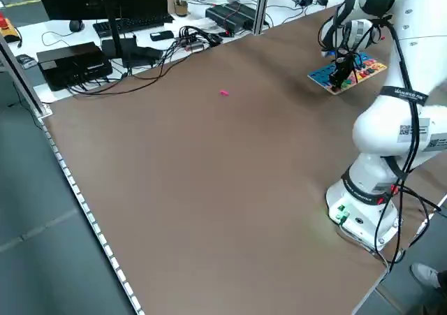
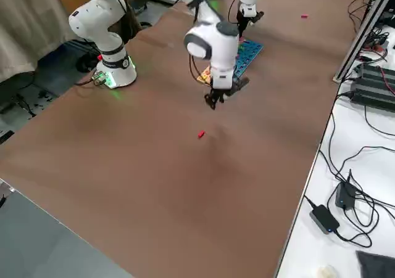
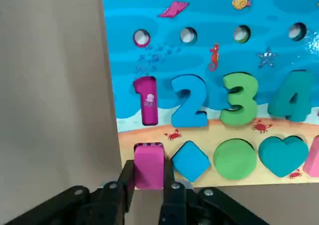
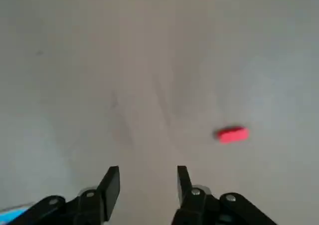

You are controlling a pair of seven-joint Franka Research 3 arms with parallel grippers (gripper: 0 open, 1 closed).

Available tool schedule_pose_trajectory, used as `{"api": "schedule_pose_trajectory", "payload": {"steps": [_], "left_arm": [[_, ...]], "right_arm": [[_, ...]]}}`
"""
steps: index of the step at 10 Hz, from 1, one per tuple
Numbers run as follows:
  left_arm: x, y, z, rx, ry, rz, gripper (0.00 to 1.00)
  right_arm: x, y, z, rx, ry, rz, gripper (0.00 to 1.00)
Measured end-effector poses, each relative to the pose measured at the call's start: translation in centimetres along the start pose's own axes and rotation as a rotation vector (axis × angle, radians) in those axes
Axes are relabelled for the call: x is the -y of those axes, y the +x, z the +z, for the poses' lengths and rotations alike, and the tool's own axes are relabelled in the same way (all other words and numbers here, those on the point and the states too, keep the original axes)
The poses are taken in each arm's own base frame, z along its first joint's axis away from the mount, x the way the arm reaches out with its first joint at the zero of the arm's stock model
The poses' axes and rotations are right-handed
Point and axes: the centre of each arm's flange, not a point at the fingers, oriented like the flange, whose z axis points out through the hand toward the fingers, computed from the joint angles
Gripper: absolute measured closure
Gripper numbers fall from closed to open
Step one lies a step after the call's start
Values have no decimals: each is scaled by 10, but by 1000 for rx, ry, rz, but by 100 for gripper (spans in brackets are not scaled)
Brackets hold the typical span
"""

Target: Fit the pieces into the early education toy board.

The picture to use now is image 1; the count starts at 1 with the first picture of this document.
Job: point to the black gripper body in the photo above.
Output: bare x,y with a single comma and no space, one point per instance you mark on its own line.
344,61

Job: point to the pink number one piece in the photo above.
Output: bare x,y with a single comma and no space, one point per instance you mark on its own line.
223,92

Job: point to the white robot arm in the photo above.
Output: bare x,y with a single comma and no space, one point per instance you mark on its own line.
377,126

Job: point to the blue toy puzzle board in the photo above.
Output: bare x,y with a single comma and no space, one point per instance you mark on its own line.
323,74

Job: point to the black power adapter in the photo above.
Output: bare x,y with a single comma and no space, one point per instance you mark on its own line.
306,1

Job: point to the black power supply unit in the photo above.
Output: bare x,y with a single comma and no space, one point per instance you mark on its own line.
230,14

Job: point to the brown glass jar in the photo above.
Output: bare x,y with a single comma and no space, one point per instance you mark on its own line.
181,9

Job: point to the black phone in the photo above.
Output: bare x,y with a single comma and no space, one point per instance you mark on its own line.
161,35

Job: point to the black keyboard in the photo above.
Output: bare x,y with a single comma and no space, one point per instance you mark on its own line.
146,21

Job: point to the person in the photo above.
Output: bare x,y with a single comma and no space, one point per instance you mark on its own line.
424,274

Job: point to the black monitor stand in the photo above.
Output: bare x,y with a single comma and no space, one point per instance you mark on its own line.
117,42

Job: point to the white desk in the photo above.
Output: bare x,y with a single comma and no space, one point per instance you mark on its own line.
84,38

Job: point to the black computer mouse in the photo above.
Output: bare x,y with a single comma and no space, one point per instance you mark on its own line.
76,26

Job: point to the black device box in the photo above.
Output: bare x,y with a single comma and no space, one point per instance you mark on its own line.
70,61

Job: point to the red emergency stop button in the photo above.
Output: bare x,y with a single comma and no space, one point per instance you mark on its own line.
5,23

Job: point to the aluminium frame post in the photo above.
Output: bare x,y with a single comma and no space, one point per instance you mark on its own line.
24,81
262,7

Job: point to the aluminium table edge rail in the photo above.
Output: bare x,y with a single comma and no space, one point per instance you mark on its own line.
91,219

